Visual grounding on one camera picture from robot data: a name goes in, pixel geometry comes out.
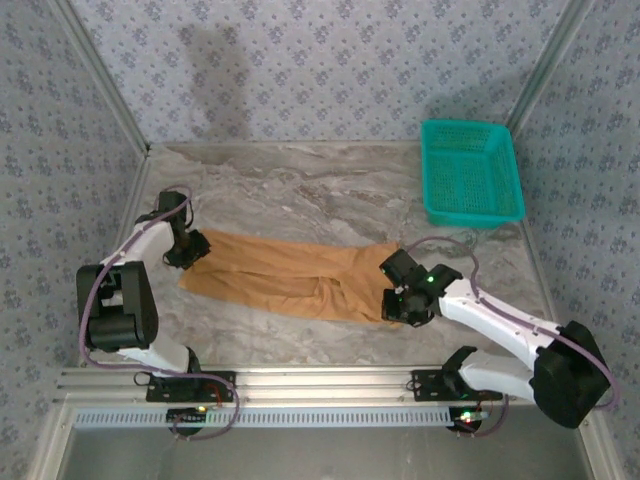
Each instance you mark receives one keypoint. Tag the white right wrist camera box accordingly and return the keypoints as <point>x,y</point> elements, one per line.
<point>400,290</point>

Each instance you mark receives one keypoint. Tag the aluminium frame post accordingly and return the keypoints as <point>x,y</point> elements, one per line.
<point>542,75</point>
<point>102,75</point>

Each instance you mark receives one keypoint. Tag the tan t-shirt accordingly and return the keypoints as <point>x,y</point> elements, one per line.
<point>290,280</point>

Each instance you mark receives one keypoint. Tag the black controller board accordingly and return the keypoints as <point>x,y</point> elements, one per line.
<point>187,415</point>
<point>467,419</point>

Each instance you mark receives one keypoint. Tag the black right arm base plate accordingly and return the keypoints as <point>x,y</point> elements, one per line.
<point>425,388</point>

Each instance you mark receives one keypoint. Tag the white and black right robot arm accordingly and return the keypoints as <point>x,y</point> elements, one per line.
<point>500,320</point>

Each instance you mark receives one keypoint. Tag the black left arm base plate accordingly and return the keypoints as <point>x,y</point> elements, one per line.
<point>160,393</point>

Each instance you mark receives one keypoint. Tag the aluminium mounting rail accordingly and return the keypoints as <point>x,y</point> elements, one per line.
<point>325,382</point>

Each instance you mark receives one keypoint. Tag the teal plastic basket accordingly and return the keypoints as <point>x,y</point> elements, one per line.
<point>470,175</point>

